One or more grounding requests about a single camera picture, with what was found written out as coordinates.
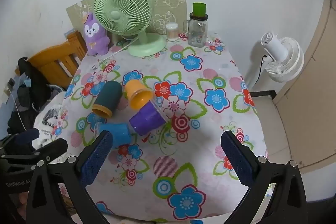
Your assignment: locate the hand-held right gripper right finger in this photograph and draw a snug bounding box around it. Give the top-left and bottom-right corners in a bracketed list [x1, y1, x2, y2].
[220, 130, 308, 224]

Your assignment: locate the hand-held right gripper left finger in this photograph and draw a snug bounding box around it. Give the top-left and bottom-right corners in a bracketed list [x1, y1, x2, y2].
[25, 130, 114, 224]

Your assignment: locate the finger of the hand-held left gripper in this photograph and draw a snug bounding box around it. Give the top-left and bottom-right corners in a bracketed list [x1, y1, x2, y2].
[0, 128, 40, 148]
[31, 138, 68, 161]

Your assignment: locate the blue cup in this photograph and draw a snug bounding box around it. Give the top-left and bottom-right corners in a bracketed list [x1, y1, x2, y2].
[97, 123, 131, 148]

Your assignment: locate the dark teal cup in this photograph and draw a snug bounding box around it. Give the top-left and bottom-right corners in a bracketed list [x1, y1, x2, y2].
[92, 81, 122, 117]

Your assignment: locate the purple cup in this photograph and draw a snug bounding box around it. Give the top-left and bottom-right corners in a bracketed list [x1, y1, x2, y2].
[129, 99, 168, 136]

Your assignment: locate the orange cup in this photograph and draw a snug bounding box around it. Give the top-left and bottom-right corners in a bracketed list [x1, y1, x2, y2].
[124, 79, 153, 110]

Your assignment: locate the white printed bag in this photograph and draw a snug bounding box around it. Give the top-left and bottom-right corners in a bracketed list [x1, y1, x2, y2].
[33, 105, 69, 148]

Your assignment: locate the pile of dark clothes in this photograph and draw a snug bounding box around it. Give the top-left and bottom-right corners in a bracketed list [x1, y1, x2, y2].
[7, 57, 66, 135]

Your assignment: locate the floral tablecloth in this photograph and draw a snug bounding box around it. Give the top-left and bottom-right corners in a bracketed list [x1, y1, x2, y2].
[51, 32, 271, 223]

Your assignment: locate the wooden chair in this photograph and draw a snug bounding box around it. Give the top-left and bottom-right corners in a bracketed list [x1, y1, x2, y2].
[14, 30, 88, 90]

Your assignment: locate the white standing fan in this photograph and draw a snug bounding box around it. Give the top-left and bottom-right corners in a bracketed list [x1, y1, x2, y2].
[245, 32, 305, 90]

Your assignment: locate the purple plush toy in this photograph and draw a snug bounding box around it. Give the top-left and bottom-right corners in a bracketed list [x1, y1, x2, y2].
[83, 12, 111, 56]

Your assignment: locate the glass jar with green lid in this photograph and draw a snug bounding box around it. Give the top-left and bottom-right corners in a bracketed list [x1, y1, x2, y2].
[183, 3, 209, 47]

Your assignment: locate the cotton swab container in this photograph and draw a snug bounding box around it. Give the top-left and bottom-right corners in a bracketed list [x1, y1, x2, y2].
[165, 22, 179, 42]

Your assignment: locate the green desk fan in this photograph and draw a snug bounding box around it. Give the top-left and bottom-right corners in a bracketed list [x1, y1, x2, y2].
[93, 0, 167, 57]

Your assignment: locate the thin white cable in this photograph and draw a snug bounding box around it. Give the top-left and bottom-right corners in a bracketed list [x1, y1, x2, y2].
[7, 82, 27, 132]

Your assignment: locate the black fan cable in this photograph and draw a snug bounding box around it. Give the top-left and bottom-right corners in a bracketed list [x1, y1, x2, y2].
[256, 55, 267, 83]

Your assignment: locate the white fan cable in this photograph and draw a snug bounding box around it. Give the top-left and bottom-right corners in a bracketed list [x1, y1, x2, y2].
[97, 38, 139, 64]

